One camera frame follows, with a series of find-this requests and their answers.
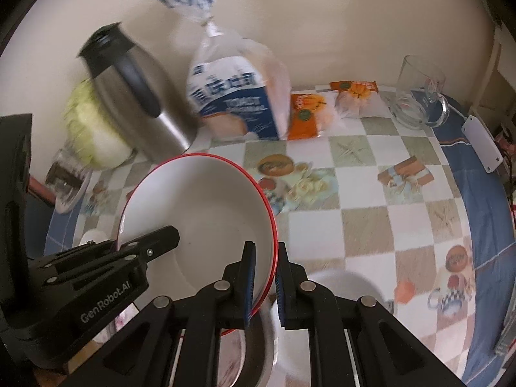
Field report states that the checkered printed tablecloth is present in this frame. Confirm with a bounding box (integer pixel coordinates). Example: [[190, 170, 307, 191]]
[[192, 114, 515, 386]]

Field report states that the pink floral plate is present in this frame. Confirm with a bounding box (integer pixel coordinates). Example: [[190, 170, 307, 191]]
[[217, 325, 251, 387]]

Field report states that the orange snack packet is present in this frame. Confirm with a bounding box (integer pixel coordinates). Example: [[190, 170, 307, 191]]
[[288, 91, 338, 140], [330, 80, 388, 119]]

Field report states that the white square bowl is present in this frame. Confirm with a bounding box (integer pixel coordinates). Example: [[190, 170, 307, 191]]
[[267, 269, 398, 387]]

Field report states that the grey metal round pan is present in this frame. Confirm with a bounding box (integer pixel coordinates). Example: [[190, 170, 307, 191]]
[[233, 306, 275, 387]]

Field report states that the glass teapot brown handle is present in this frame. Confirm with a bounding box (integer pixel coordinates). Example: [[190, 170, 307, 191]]
[[45, 147, 92, 213]]

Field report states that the white floral tray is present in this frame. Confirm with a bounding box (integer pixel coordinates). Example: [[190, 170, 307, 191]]
[[45, 163, 93, 214]]

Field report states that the napa cabbage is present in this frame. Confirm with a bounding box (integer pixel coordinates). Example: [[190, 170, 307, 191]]
[[63, 80, 133, 170]]

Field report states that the small white oval bowl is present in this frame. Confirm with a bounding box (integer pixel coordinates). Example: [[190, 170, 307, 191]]
[[80, 229, 109, 245]]

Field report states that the red rimmed white bowl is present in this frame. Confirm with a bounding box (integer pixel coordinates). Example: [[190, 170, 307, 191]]
[[117, 153, 278, 313]]

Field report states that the clear glass mug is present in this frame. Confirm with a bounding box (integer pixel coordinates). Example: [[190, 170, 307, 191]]
[[389, 55, 451, 130]]

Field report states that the steel thermos jug black handle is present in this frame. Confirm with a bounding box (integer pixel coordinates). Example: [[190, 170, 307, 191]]
[[79, 23, 199, 164]]

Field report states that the toast bread bag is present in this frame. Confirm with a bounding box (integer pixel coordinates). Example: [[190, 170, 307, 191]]
[[158, 0, 291, 141]]

